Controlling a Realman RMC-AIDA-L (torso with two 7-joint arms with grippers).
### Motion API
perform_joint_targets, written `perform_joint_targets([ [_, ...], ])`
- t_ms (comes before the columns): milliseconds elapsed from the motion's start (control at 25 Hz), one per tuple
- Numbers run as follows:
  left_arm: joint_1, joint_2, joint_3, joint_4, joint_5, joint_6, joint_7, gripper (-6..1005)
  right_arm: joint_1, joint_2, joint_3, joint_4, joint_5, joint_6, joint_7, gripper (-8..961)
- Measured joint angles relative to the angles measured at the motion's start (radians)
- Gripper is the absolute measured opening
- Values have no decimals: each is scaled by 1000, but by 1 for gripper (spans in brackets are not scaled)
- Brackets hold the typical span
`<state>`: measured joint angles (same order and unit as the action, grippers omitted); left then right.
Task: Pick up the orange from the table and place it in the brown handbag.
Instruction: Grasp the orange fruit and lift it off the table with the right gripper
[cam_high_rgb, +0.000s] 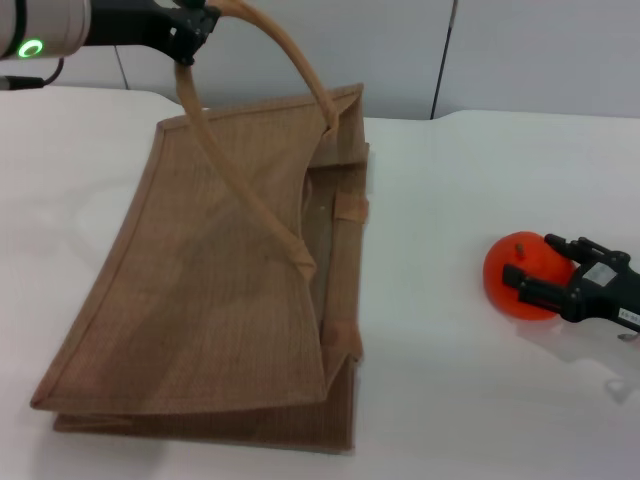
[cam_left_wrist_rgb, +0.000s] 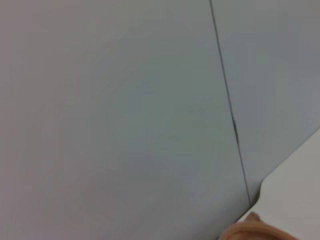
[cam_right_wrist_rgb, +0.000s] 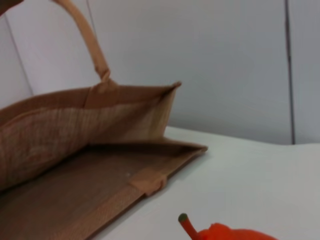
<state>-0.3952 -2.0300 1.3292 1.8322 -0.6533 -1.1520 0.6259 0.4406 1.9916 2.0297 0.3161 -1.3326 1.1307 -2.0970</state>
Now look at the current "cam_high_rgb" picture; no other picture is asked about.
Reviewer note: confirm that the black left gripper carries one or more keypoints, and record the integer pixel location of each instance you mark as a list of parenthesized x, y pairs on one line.
[(130, 25)]

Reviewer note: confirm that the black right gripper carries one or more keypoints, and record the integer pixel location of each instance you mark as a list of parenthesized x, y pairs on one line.
[(605, 295)]

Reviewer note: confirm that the brown jute handbag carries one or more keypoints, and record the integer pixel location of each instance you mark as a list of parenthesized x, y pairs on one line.
[(210, 290)]

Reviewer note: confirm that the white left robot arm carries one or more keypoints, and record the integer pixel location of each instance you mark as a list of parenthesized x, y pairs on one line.
[(40, 25)]

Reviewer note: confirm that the orange fruit with stem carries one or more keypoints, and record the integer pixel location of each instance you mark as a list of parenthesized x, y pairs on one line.
[(530, 280)]

